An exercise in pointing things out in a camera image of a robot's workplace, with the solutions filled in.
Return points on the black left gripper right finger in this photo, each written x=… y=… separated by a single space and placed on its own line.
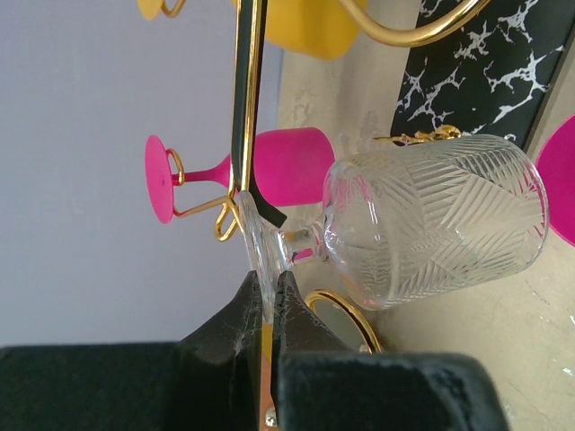
x=319 y=383

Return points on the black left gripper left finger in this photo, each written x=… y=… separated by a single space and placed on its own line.
x=206 y=381

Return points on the clear glass cup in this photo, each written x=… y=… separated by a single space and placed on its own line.
x=403 y=223

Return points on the pink wine glass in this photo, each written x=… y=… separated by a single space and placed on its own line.
x=555 y=164
x=289 y=166

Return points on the orange wine glass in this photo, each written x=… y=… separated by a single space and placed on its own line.
x=317 y=28

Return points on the pink wine glass on table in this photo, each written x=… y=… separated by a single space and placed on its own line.
x=555 y=164

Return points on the black marble rack base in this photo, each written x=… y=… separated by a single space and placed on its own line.
x=491 y=76

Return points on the white round drawer box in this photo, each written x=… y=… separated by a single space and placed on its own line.
x=268 y=420

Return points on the gold wire wine glass rack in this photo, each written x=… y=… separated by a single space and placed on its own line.
x=251 y=18

